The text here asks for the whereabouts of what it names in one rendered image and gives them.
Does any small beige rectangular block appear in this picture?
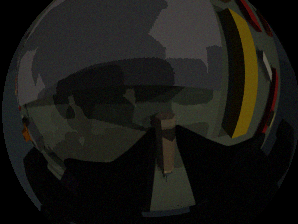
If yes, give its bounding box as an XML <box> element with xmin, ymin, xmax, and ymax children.
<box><xmin>258</xmin><ymin>49</ymin><xmax>273</xmax><ymax>83</ymax></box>

